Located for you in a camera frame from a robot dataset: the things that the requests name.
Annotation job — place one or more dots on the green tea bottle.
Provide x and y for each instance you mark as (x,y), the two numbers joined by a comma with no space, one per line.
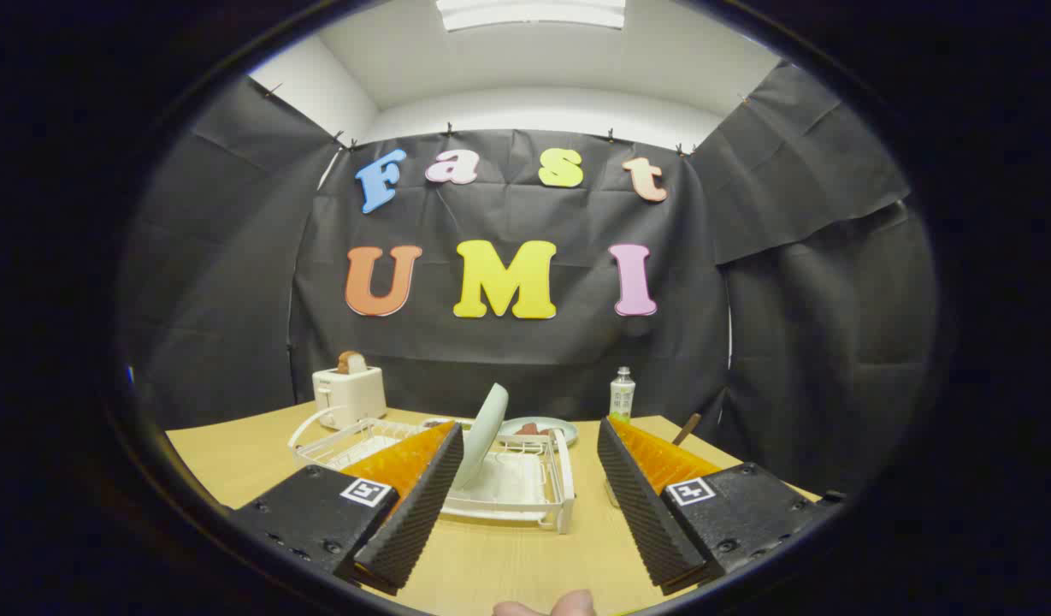
(622,398)

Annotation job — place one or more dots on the ceiling light panel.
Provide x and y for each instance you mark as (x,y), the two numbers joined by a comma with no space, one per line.
(529,12)

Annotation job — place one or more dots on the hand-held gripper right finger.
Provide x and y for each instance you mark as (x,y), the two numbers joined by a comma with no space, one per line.
(645,513)

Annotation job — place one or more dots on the brown wooden spoon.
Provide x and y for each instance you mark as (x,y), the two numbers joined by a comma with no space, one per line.
(687,428)

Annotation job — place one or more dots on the brown fried meat piece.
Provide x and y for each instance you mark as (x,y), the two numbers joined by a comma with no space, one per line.
(532,429)

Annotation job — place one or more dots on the pale green plate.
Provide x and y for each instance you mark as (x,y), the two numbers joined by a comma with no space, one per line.
(484,432)

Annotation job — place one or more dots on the toasted bread slice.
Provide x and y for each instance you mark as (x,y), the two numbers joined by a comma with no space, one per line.
(351,362)

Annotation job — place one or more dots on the black backdrop cloth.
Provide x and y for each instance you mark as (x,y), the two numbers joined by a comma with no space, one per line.
(525,359)

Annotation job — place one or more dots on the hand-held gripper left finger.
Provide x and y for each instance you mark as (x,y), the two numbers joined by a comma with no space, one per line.
(418,513)

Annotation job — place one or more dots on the pale green serving dish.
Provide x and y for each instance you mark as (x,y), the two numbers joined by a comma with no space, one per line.
(563,429)

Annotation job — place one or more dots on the white toaster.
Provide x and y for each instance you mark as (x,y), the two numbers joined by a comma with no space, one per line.
(350,393)

